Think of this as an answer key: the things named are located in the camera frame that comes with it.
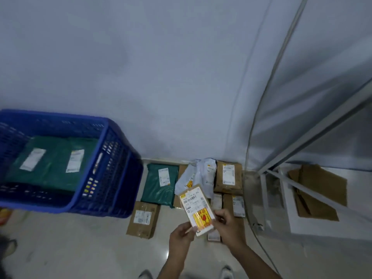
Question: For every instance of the person's right shoe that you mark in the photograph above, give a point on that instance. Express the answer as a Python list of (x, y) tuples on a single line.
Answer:
[(227, 272)]

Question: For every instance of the flattened brown cardboard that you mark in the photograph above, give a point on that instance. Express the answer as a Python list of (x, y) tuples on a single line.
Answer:
[(316, 188)]

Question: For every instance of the person's left hand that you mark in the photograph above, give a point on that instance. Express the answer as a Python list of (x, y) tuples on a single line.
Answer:
[(180, 241)]

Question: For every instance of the white metal frame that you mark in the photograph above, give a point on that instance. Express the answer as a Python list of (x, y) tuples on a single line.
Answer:
[(290, 148)]

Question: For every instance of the person's left shoe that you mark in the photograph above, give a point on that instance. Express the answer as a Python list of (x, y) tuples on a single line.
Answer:
[(145, 274)]

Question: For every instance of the person's left thumb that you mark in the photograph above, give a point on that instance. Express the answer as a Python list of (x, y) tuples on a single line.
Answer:
[(191, 230)]

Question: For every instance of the dark shoe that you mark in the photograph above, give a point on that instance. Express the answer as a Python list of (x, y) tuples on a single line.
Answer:
[(8, 246)]

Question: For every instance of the person's right forearm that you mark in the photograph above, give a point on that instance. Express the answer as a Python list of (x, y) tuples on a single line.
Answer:
[(255, 262)]

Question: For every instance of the orange packet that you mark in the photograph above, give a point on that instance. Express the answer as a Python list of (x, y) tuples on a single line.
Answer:
[(4, 216)]

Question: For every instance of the green mailer bag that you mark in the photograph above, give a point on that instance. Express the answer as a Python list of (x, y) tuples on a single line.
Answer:
[(58, 174), (154, 188), (27, 171)]

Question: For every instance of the person's right thumb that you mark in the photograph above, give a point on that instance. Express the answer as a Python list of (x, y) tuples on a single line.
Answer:
[(221, 213)]

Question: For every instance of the person's right hand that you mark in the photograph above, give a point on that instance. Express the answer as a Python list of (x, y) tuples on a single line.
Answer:
[(231, 229)]

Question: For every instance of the person's left forearm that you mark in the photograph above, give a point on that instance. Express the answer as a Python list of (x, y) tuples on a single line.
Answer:
[(173, 268)]

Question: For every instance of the small brown parcel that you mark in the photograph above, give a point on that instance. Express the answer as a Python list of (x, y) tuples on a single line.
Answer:
[(213, 237)]

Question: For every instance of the blue plastic crate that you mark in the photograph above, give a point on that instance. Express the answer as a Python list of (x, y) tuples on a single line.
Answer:
[(116, 183)]

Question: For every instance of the person's shoe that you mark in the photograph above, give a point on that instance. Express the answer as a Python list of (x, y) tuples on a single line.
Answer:
[(227, 272), (145, 274)]

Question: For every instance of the small parcel with yellow-red sticker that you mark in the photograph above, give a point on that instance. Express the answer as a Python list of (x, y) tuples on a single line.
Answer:
[(194, 206)]

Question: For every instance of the small white-labelled parcel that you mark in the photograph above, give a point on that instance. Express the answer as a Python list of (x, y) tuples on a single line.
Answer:
[(216, 201)]

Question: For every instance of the white crumpled mailer bag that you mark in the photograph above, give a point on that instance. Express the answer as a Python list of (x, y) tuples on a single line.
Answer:
[(194, 177)]

